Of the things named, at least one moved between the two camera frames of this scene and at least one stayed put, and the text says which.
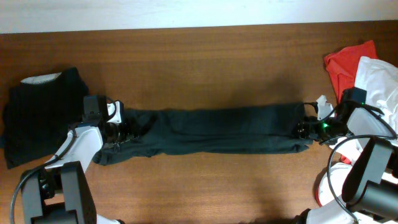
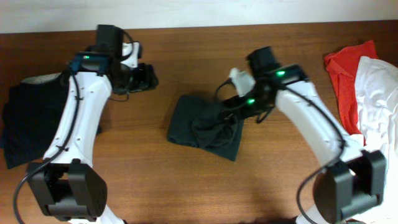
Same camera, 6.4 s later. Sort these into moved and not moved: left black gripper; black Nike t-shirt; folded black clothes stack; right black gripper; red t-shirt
Moved: black Nike t-shirt; left black gripper; right black gripper
Not moved: red t-shirt; folded black clothes stack
